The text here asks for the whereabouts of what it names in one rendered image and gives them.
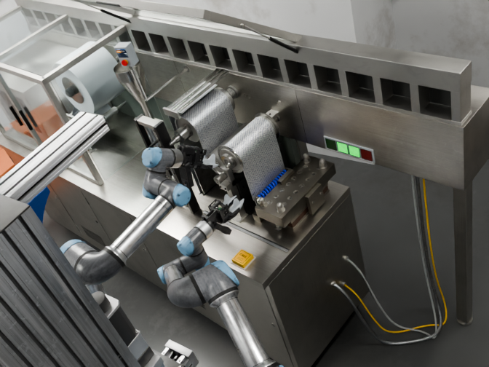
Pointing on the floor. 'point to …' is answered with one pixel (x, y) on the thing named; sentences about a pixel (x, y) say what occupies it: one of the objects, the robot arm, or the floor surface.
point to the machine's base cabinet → (312, 320)
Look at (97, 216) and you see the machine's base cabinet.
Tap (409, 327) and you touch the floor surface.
